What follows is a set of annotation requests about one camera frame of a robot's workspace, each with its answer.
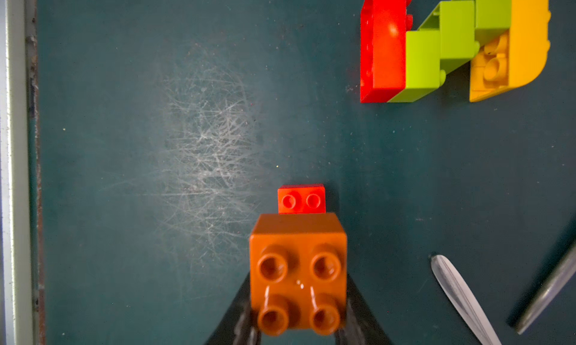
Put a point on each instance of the green brick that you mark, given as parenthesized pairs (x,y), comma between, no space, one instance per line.
(423,72)
(455,20)
(492,18)

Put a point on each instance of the silver metal spoon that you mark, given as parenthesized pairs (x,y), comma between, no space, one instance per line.
(561,274)

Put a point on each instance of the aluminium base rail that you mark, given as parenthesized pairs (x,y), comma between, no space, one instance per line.
(17,299)

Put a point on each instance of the silver metal fork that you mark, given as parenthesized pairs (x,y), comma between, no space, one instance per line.
(463,299)

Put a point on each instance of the small red brick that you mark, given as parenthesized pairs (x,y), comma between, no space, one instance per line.
(384,25)

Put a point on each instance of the long red brick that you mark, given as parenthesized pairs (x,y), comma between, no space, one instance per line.
(301,199)

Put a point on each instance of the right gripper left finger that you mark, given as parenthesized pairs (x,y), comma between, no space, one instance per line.
(237,325)

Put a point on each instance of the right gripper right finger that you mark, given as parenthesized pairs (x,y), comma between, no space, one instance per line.
(361,326)

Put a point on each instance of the yellow curved brick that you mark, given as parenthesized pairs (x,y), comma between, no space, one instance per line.
(516,57)

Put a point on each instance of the green table mat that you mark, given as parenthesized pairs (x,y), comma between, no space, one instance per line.
(166,127)

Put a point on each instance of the orange brick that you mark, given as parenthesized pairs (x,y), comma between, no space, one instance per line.
(298,273)

